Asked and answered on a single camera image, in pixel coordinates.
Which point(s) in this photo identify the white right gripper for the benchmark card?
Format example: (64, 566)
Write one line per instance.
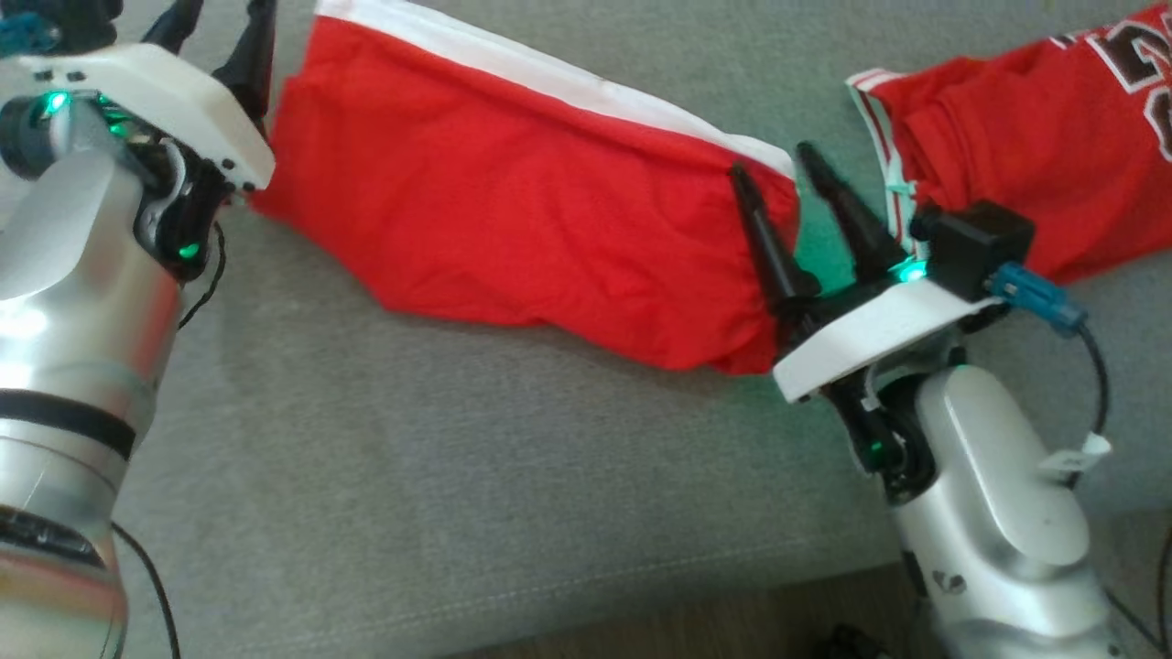
(879, 329)

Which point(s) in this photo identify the red jersey with number 23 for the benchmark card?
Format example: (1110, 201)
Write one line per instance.
(1035, 128)

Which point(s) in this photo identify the grey sofa seat cushion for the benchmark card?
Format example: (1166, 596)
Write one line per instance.
(412, 476)

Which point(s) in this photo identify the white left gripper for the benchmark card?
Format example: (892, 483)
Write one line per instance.
(165, 101)

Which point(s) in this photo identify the red shorts with white stripe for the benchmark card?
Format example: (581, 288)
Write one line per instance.
(513, 192)

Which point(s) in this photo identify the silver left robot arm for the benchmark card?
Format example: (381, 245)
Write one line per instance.
(64, 366)

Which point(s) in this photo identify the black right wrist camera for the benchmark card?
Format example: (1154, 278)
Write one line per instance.
(980, 243)

